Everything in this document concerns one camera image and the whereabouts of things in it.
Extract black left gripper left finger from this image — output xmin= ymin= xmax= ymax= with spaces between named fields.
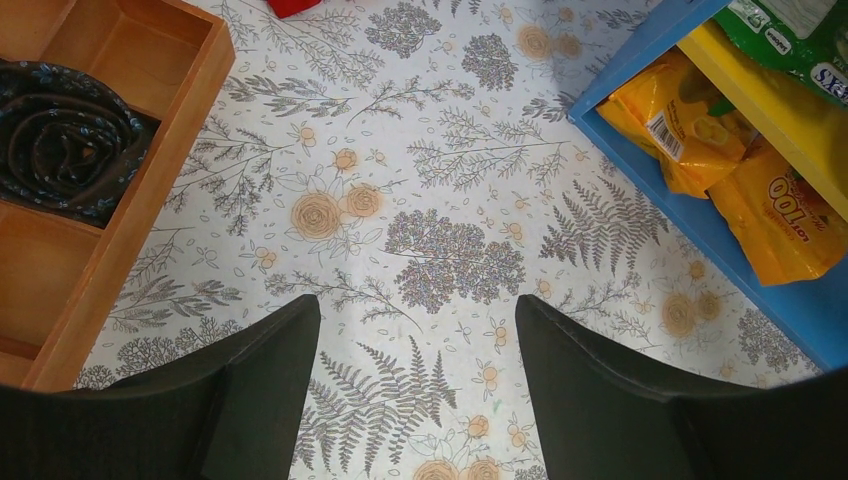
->
xmin=1 ymin=295 xmax=321 ymax=479

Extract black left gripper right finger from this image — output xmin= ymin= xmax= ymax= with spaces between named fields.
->
xmin=515 ymin=295 xmax=847 ymax=479

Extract orange mango candy bag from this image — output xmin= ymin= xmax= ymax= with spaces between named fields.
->
xmin=708 ymin=136 xmax=847 ymax=286
xmin=596 ymin=49 xmax=758 ymax=199

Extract green candy bag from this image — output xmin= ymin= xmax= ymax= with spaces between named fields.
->
xmin=713 ymin=0 xmax=847 ymax=107

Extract blue yellow pink shelf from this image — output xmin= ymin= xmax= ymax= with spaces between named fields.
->
xmin=570 ymin=1 xmax=847 ymax=371

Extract orange wooden divided tray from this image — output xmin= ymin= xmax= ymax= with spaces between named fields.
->
xmin=1 ymin=0 xmax=234 ymax=391

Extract floral table mat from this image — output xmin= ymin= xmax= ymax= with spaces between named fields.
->
xmin=76 ymin=1 xmax=818 ymax=479

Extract black round object in tray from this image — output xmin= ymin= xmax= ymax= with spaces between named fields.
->
xmin=1 ymin=60 xmax=159 ymax=228

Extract red cloth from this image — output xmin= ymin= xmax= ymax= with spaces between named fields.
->
xmin=267 ymin=0 xmax=321 ymax=19

